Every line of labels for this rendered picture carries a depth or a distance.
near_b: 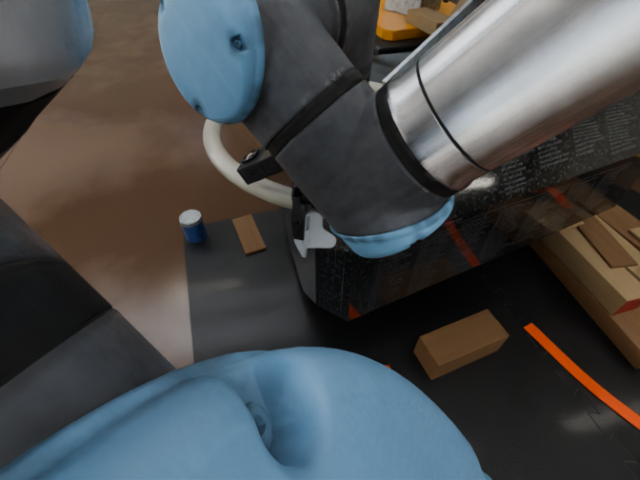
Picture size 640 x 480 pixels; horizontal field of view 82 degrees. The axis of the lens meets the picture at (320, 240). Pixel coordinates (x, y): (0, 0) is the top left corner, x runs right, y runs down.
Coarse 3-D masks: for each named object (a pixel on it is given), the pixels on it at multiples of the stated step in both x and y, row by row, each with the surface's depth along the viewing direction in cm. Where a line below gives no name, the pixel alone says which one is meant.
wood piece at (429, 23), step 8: (424, 8) 158; (408, 16) 158; (416, 16) 153; (424, 16) 150; (432, 16) 150; (440, 16) 150; (448, 16) 150; (416, 24) 155; (424, 24) 151; (432, 24) 146; (440, 24) 145; (432, 32) 148
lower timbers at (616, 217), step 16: (608, 224) 175; (624, 224) 174; (544, 256) 166; (560, 272) 158; (576, 288) 152; (592, 304) 145; (608, 320) 140; (624, 320) 138; (608, 336) 141; (624, 336) 135; (624, 352) 136
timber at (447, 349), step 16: (464, 320) 133; (480, 320) 133; (496, 320) 133; (432, 336) 129; (448, 336) 129; (464, 336) 129; (480, 336) 129; (496, 336) 129; (416, 352) 135; (432, 352) 125; (448, 352) 125; (464, 352) 125; (480, 352) 130; (432, 368) 126; (448, 368) 127
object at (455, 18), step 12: (468, 0) 90; (480, 0) 92; (456, 12) 88; (468, 12) 91; (444, 24) 87; (456, 24) 90; (432, 36) 85; (420, 48) 84; (408, 60) 83; (396, 72) 81; (384, 84) 81
